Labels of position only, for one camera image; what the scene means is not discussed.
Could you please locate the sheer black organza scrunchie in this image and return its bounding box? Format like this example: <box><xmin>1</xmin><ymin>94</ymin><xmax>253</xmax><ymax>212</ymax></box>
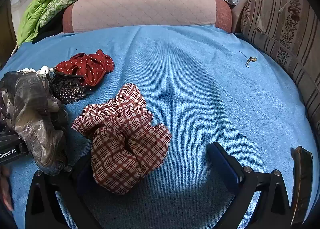
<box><xmin>0</xmin><ymin>70</ymin><xmax>70</xmax><ymax>176</ymax></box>

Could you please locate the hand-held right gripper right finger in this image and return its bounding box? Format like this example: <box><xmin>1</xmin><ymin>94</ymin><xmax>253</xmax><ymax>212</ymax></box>
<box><xmin>206</xmin><ymin>142</ymin><xmax>293</xmax><ymax>229</ymax></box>

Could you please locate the pink quilted cushion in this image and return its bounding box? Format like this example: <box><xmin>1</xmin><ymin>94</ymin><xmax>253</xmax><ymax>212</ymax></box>
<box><xmin>62</xmin><ymin>0</ymin><xmax>233</xmax><ymax>34</ymax></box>

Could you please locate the small gold pendant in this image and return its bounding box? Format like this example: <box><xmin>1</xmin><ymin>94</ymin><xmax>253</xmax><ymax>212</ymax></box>
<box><xmin>239</xmin><ymin>51</ymin><xmax>258</xmax><ymax>68</ymax></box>

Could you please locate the red polka dot scrunchie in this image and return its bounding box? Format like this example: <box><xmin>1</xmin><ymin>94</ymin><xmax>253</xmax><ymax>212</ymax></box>
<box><xmin>54</xmin><ymin>49</ymin><xmax>115</xmax><ymax>87</ymax></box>

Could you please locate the white beaded hair tie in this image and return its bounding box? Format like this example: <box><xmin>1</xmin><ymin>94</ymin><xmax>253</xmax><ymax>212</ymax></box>
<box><xmin>17</xmin><ymin>65</ymin><xmax>55</xmax><ymax>76</ymax></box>

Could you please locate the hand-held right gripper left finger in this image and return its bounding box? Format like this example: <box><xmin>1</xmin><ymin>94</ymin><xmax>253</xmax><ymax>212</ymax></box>
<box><xmin>25</xmin><ymin>154</ymin><xmax>103</xmax><ymax>229</ymax></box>

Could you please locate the green quilt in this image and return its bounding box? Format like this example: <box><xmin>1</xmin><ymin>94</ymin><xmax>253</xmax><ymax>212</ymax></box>
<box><xmin>15</xmin><ymin>0</ymin><xmax>120</xmax><ymax>46</ymax></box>

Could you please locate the white cable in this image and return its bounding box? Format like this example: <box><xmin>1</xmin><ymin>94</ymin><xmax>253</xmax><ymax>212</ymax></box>
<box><xmin>255</xmin><ymin>0</ymin><xmax>302</xmax><ymax>45</ymax></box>

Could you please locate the blue blanket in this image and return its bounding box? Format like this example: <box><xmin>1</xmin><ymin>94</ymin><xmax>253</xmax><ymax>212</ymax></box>
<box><xmin>0</xmin><ymin>25</ymin><xmax>316</xmax><ymax>229</ymax></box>

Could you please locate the red white plaid scrunchie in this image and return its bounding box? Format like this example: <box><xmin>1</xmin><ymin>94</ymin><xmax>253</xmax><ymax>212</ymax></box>
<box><xmin>71</xmin><ymin>83</ymin><xmax>172</xmax><ymax>196</ymax></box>

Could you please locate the person's left hand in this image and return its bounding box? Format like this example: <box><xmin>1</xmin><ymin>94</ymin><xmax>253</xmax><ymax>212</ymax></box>
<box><xmin>0</xmin><ymin>165</ymin><xmax>14</xmax><ymax>211</ymax></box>

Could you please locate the black beaded scrunchie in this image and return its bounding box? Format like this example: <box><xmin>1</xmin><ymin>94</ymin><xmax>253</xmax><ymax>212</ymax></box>
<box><xmin>49</xmin><ymin>77</ymin><xmax>87</xmax><ymax>105</ymax></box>

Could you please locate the striped floral cushion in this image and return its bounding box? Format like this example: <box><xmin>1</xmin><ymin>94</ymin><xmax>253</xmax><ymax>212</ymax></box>
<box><xmin>240</xmin><ymin>0</ymin><xmax>320</xmax><ymax>145</ymax></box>

